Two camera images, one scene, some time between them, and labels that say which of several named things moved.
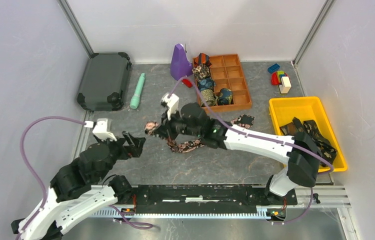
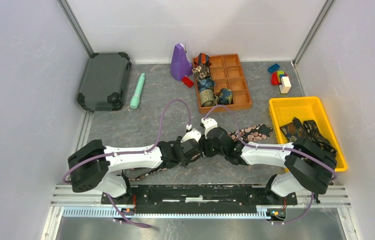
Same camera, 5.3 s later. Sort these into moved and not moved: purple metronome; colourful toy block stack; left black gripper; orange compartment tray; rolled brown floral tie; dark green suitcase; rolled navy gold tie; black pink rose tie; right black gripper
Moved: right black gripper; black pink rose tie; left black gripper
Not moved: dark green suitcase; rolled navy gold tie; purple metronome; orange compartment tray; rolled brown floral tie; colourful toy block stack
